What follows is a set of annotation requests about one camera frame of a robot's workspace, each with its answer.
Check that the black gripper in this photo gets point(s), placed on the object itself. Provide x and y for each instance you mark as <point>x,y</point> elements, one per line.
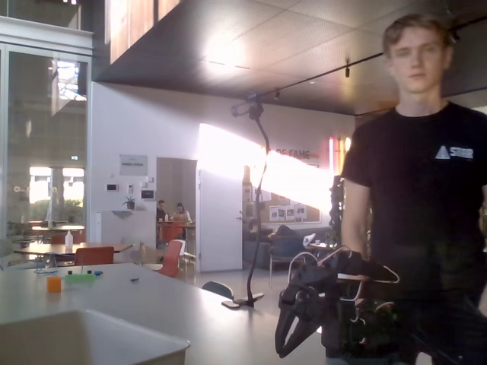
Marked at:
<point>296,304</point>

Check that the man's right forearm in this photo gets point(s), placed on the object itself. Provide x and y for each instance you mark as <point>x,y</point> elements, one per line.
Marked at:
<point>355,239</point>

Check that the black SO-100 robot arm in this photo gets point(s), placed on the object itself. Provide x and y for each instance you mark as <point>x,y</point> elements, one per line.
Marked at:
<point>365,270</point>

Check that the white plastic bin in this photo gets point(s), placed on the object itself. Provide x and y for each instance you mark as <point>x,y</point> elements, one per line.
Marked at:
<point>87,338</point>

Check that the green flat block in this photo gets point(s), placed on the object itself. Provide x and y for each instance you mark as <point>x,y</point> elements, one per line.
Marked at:
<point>80,279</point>

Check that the dark sofa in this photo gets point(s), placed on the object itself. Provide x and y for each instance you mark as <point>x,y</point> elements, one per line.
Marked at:
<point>281,252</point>

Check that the dark chair backrest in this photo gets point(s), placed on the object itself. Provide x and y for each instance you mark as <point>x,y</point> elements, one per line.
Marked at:
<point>218,289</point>

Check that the person lounging on sofa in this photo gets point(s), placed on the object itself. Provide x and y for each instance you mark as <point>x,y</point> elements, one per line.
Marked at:
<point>266,232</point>

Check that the cork pin board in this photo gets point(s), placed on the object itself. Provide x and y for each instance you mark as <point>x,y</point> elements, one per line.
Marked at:
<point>293,212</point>

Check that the white door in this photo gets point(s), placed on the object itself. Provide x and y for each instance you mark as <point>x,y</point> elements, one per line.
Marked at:
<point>220,220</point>

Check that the orange chair with white legs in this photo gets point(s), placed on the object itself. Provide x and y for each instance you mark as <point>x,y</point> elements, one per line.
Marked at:
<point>173,254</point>

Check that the seated person light clothes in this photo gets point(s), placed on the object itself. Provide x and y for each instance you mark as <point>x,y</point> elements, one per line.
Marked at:
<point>181,214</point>

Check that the seated person dark clothes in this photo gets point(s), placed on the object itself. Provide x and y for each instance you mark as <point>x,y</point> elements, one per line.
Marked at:
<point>161,211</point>

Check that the man in black t-shirt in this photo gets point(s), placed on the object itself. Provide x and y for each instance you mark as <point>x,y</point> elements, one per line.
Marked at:
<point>426,197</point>

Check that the small potted plant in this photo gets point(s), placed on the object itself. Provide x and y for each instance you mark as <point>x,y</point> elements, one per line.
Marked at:
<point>129,202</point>

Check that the orange chair wide backrest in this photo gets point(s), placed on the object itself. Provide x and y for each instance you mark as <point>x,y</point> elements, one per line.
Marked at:
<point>94,255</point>

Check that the webcam on gooseneck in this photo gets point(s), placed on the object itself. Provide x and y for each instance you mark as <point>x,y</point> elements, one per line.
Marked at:
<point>249,106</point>

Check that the wooden cafe table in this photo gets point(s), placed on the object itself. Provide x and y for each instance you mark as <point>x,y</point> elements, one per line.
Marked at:
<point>76,248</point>

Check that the ceiling track spotlight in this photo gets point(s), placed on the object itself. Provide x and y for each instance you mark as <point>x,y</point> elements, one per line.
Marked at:
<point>277,95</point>
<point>347,70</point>
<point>456,36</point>

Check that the clear sanitiser bottle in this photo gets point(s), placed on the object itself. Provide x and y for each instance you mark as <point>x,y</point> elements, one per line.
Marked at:
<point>69,240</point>

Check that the small orange cube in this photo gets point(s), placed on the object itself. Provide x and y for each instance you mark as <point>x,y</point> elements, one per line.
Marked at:
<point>54,284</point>

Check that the black gooseneck clamp mount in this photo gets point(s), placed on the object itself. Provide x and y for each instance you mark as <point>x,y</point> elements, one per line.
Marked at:
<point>254,235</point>

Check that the white wall notice board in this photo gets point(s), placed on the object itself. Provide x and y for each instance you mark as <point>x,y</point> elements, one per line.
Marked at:
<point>133,164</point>

